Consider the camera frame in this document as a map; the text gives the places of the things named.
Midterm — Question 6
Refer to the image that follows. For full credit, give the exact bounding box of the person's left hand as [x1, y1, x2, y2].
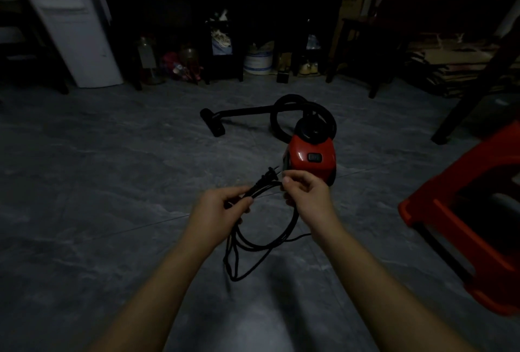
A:
[186, 185, 254, 249]

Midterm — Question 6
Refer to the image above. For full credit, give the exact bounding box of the person's right hand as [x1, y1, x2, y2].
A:
[281, 169, 341, 243]

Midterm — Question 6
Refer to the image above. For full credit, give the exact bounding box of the black power cord with plug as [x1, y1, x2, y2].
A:
[223, 166, 313, 282]

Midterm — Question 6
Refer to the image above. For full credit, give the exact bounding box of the person's left forearm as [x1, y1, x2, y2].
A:
[87, 234, 222, 352]

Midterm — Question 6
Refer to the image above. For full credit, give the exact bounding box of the person's right forearm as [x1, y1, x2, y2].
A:
[311, 224, 480, 352]

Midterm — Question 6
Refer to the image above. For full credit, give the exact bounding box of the red canister vacuum cleaner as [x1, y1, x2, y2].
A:
[283, 115, 338, 187]

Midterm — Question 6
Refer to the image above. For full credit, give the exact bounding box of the white plastic bucket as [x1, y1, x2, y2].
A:
[243, 42, 275, 76]

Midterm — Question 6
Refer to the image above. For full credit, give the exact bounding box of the red plastic bag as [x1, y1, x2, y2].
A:
[162, 51, 202, 83]

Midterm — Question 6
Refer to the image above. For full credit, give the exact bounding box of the small black stool with bag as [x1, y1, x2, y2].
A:
[202, 9, 245, 84]

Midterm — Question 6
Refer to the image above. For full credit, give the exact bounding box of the clear glass jar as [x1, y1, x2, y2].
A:
[136, 36, 165, 85]

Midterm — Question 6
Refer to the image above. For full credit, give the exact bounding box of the dark wooden chair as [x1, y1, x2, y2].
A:
[325, 0, 431, 99]

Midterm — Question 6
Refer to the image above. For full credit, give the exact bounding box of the red plastic stool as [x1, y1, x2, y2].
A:
[398, 121, 520, 317]

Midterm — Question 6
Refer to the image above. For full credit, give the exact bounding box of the brown cardboard box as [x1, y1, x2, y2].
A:
[331, 0, 380, 58]

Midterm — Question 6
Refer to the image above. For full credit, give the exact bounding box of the pile of flattened cardboard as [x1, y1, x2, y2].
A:
[402, 33, 520, 98]

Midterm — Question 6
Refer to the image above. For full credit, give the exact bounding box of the dark wooden table leg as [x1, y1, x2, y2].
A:
[431, 2, 520, 145]

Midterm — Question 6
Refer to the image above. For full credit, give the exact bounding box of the white board panel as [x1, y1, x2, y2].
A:
[6, 0, 124, 89]

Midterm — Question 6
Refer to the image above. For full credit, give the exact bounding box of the black vacuum hose with nozzle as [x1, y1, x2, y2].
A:
[200, 94, 338, 144]

